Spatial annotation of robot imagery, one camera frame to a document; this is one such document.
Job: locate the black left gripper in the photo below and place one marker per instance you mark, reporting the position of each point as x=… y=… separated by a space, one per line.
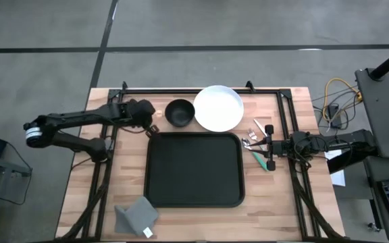
x=140 y=111

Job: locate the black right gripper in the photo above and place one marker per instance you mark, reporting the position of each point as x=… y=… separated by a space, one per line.
x=282 y=147

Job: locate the silver fork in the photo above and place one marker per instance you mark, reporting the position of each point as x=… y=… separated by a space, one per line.
x=252 y=134

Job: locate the black bowl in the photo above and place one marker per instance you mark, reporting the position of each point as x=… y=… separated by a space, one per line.
x=180 y=113

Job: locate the white round plate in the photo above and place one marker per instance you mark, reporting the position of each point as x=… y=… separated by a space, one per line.
x=218 y=108

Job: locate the grey cloth napkin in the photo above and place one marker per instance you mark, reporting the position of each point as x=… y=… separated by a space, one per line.
x=137 y=216

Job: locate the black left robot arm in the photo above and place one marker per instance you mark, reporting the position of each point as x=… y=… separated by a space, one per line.
x=66 y=119

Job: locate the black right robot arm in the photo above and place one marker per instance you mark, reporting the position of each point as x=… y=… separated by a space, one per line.
x=350 y=138

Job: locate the black plastic tray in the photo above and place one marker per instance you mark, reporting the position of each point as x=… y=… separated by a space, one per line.
x=194 y=168

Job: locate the black power adapter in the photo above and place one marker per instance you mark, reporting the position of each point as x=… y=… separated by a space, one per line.
x=333 y=111

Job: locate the white paper sheet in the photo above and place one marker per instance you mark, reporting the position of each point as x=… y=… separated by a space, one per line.
x=339 y=177

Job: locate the black desk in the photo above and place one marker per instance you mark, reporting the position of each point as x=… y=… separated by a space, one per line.
x=373 y=168

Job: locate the caster wheel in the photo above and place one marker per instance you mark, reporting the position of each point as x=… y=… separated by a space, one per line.
x=372 y=226

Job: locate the black aluminium rig frame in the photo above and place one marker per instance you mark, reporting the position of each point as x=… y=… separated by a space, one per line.
x=198 y=91

